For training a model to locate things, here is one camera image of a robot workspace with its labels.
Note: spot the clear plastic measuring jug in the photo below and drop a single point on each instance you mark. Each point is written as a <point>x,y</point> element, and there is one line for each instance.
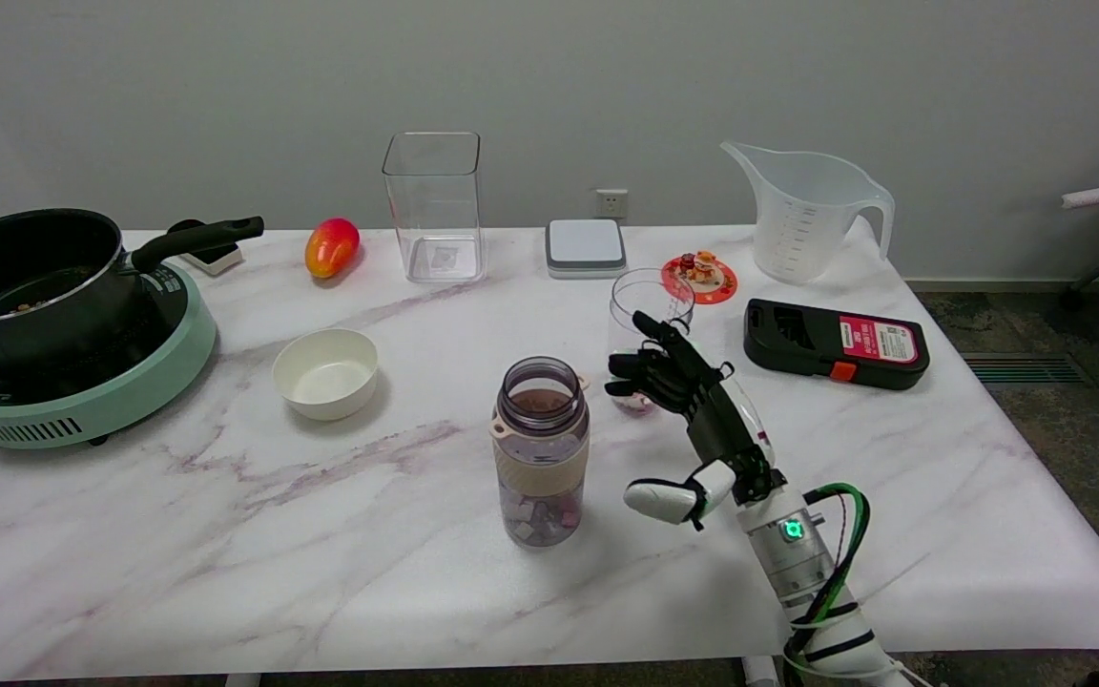
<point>802,229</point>

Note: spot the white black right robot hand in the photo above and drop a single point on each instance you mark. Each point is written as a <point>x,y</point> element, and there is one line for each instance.
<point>716,420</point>

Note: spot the white wall socket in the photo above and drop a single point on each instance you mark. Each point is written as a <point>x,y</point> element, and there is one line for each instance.
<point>611,202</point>

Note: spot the red orange toy mango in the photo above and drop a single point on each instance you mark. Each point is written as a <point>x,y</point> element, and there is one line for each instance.
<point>330,248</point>

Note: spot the clear plastic cup with cubes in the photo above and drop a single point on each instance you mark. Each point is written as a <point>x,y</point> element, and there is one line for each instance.
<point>650,296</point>

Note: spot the red coaster with figurines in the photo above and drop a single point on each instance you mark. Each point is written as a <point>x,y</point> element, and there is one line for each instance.
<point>707,277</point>

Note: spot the grey clear bottle beige sleeve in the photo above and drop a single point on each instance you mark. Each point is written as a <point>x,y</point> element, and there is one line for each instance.
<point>540,458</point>

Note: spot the black slicer box pink label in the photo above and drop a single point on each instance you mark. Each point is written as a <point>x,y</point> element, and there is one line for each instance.
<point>798,339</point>

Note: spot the white table leg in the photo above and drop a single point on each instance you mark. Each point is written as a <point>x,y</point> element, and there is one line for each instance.
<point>759,674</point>
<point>242,680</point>

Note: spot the white grey square lid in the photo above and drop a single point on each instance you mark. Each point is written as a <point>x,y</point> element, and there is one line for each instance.
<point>586,246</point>

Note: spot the floor vent grille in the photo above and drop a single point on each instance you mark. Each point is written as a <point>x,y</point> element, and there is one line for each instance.
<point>1022,368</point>

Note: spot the mint green induction cooker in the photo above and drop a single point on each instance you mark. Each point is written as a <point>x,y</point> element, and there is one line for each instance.
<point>149,372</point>

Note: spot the white bowl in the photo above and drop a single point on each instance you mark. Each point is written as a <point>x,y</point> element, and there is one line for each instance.
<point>325,377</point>

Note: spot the clear square plastic container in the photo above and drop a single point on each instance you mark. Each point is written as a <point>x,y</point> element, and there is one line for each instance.
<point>435,210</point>

